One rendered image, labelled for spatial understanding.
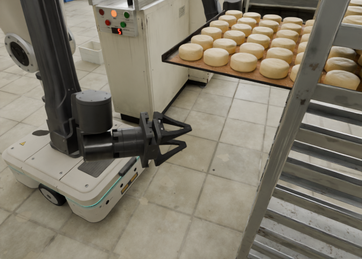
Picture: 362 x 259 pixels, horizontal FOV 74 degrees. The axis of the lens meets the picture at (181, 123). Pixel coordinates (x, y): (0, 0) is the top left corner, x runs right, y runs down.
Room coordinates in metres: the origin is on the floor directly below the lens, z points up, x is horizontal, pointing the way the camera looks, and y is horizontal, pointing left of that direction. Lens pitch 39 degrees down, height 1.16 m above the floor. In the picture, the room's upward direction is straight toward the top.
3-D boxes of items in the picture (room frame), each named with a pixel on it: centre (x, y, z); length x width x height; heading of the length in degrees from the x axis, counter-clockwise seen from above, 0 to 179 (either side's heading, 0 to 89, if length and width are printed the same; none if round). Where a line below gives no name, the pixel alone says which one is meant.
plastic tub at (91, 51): (2.63, 0.96, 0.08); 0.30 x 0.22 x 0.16; 62
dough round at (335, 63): (0.42, -0.30, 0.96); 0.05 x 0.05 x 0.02
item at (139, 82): (1.74, 0.22, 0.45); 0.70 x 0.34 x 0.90; 158
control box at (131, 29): (1.40, 0.36, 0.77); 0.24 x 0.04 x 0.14; 68
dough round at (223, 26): (0.66, -0.10, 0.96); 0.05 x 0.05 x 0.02
